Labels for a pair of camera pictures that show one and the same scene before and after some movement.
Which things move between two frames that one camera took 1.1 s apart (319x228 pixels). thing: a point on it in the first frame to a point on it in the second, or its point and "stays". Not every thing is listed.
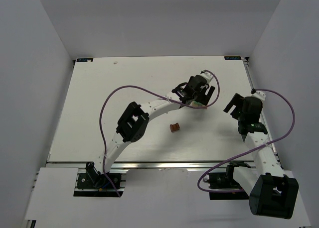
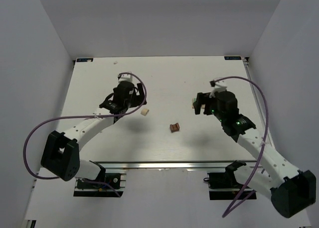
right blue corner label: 232,57 stays
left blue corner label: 84,59 stays
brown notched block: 174,127 stays
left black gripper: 204,95 to 139,96
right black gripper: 238,105 to 202,101
